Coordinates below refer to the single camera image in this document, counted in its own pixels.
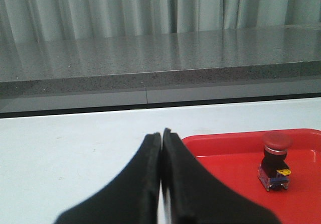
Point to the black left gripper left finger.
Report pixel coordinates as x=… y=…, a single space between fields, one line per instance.
x=131 y=197

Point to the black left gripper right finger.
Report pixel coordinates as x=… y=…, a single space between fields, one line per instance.
x=194 y=195

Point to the red mushroom push button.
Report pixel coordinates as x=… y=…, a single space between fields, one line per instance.
x=273 y=172

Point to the red plastic tray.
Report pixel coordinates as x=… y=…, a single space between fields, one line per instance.
x=233 y=158

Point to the grey stone counter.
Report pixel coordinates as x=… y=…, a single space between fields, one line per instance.
x=193 y=66

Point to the white pleated curtain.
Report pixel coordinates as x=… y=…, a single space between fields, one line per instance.
x=49 y=20

